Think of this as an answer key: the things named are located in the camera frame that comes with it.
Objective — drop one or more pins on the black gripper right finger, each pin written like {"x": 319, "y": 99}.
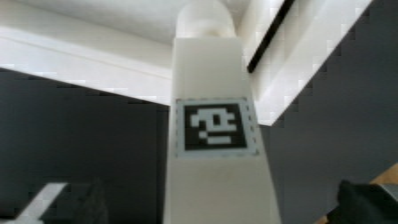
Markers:
{"x": 366, "y": 204}

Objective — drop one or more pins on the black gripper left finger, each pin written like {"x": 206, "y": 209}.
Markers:
{"x": 65, "y": 204}

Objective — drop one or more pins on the white desk leg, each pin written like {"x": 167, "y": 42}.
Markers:
{"x": 218, "y": 186}

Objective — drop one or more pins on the white desk top tray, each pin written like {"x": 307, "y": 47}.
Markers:
{"x": 96, "y": 42}

